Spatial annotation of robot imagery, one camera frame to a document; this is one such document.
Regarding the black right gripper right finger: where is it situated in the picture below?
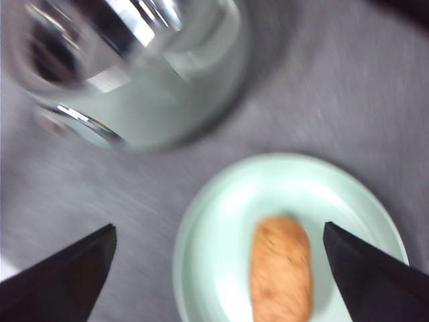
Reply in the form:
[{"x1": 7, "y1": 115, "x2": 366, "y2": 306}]
[{"x1": 323, "y1": 221, "x2": 429, "y2": 322}]

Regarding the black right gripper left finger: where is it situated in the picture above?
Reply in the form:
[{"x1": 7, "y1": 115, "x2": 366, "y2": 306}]
[{"x1": 0, "y1": 223, "x2": 117, "y2": 322}]

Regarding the brown potato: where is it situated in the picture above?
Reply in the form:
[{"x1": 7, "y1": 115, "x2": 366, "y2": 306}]
[{"x1": 250, "y1": 215, "x2": 313, "y2": 322}]

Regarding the green plate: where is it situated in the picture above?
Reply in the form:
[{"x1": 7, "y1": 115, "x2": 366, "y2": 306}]
[{"x1": 172, "y1": 153, "x2": 409, "y2": 322}]

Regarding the green electric steamer pot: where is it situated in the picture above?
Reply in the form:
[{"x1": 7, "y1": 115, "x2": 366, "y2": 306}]
[{"x1": 4, "y1": 0, "x2": 250, "y2": 153}]

